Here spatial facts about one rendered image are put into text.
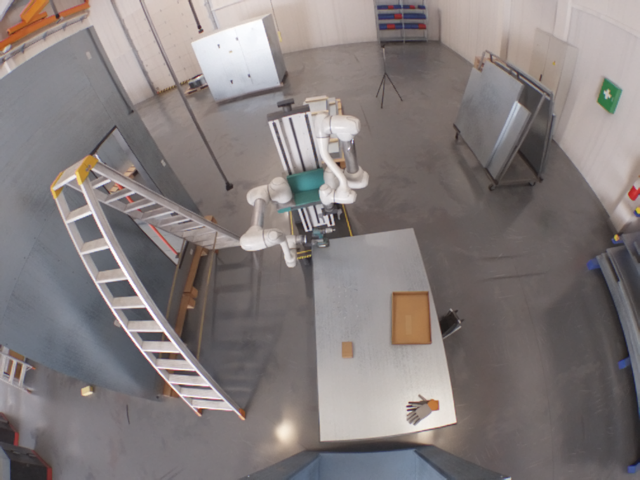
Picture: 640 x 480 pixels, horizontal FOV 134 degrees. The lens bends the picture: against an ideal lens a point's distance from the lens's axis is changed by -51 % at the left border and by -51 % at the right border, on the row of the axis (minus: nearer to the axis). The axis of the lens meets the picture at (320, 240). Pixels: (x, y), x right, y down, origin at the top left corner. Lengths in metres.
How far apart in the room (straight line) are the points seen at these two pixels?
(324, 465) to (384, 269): 1.84
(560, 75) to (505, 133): 2.36
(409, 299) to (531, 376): 1.69
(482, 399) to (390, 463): 1.04
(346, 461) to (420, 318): 1.42
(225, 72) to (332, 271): 6.85
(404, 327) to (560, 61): 5.22
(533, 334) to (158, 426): 4.27
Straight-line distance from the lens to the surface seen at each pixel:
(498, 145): 4.04
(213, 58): 8.20
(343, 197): 2.06
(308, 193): 2.57
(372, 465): 2.62
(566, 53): 5.78
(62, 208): 1.98
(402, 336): 2.13
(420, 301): 2.24
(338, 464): 2.64
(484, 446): 2.95
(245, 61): 7.96
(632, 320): 4.07
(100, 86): 3.07
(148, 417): 3.70
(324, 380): 2.08
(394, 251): 2.45
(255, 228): 2.00
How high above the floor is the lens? 2.69
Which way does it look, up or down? 52 degrees down
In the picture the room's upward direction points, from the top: 16 degrees counter-clockwise
